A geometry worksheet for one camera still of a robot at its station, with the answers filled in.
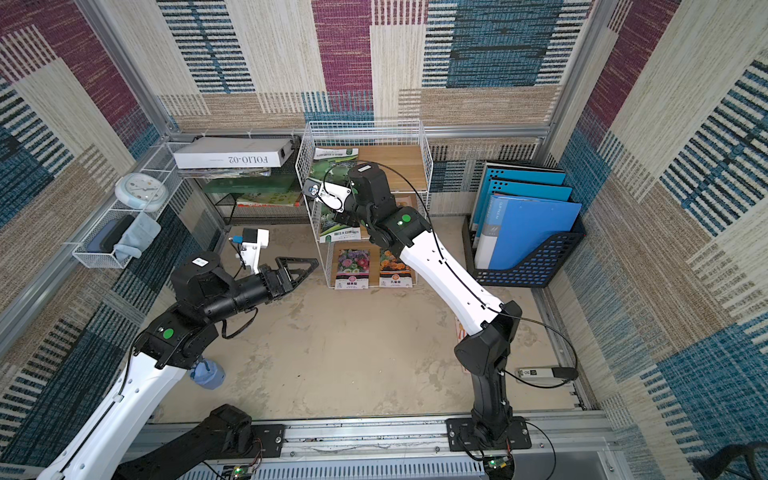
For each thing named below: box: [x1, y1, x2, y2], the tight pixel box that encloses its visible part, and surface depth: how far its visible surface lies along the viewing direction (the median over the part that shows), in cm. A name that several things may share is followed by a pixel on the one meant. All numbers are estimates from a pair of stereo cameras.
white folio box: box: [173, 137, 295, 169], surface depth 81 cm
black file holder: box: [462, 214, 587, 288], surface depth 91 cm
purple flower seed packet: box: [335, 249, 370, 290], surface depth 107 cm
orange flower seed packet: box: [379, 248, 413, 288], surface depth 104 cm
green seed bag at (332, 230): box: [319, 201, 362, 243], surface depth 85 cm
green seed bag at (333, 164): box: [309, 147, 359, 185], surface depth 79 cm
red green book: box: [236, 192, 302, 208], surface depth 101 cm
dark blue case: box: [87, 215, 134, 253], surface depth 67 cm
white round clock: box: [114, 173, 169, 212], surface depth 76 cm
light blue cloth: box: [114, 212, 161, 261], surface depth 70 cm
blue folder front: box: [474, 195, 582, 270], surface depth 88 cm
